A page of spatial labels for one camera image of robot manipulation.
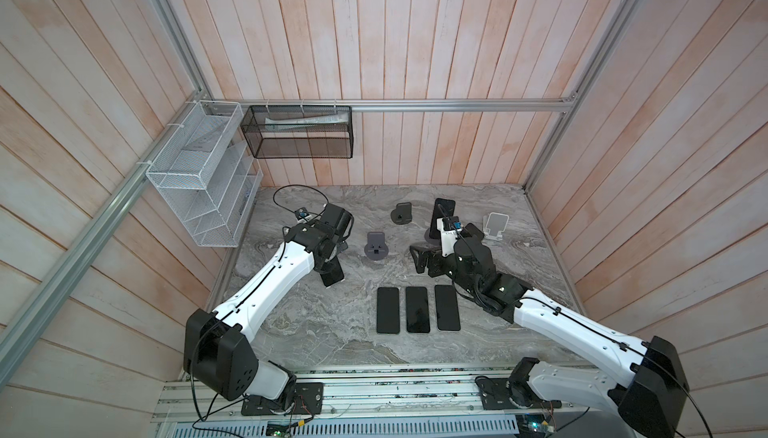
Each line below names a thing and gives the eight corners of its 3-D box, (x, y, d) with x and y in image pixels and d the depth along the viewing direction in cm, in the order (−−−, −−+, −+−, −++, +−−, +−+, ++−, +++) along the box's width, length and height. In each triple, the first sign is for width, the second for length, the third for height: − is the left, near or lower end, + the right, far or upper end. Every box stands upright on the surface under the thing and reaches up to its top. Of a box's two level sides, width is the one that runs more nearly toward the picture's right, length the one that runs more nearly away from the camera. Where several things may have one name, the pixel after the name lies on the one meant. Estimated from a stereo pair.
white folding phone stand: (482, 242, 107) (490, 227, 100) (478, 227, 111) (485, 212, 104) (503, 242, 107) (512, 227, 100) (498, 227, 111) (506, 212, 104)
